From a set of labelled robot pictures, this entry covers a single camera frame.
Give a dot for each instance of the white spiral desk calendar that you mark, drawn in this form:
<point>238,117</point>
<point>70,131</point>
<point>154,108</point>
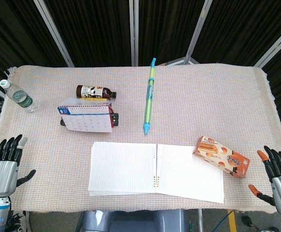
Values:
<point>87,120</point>

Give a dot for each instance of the black floor item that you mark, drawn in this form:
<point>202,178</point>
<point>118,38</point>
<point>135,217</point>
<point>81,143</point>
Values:
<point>246,220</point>

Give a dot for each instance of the large green blue pen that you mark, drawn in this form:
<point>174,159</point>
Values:
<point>150,96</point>

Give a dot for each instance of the orange biscuit box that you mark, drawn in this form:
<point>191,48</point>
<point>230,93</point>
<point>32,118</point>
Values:
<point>222,158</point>

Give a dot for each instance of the clear plastic water bottle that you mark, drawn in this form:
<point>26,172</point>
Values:
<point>20,97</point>

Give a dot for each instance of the yellow pencil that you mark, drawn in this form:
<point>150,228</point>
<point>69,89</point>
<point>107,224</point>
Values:
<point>94,99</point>

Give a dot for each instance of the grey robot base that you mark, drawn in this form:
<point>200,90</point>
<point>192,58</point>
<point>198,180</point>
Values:
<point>135,221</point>

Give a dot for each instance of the metal table leg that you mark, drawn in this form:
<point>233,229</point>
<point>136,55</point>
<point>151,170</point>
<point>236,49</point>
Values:
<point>200,221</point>

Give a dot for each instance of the white shoe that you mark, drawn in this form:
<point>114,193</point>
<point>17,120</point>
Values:
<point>21,221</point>

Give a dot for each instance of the brown drink bottle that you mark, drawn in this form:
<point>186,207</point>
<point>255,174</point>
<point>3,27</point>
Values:
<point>92,91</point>

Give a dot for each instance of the open white lined notebook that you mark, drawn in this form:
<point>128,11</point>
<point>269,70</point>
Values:
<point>125,169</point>

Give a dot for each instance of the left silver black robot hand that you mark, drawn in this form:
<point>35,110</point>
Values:
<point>2,175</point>

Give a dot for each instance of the pink woven tablecloth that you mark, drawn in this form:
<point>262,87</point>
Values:
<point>203,104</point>

